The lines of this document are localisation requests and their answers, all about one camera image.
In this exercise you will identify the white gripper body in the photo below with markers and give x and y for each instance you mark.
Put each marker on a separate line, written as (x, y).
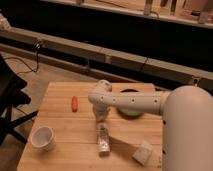
(101, 112)

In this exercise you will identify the clear plastic bottle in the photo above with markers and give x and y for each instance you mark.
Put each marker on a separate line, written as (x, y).
(103, 140)

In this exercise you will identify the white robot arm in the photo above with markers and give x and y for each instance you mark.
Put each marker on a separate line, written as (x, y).
(187, 116)

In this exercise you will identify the orange carrot toy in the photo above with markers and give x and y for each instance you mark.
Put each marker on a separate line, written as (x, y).
(74, 104)

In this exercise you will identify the green bowl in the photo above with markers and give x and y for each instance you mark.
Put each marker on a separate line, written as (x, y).
(127, 112)

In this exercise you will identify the white sponge block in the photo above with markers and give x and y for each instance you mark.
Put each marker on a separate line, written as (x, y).
(143, 153)

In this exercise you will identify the white paper cup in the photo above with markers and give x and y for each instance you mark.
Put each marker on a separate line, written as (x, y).
(43, 138)

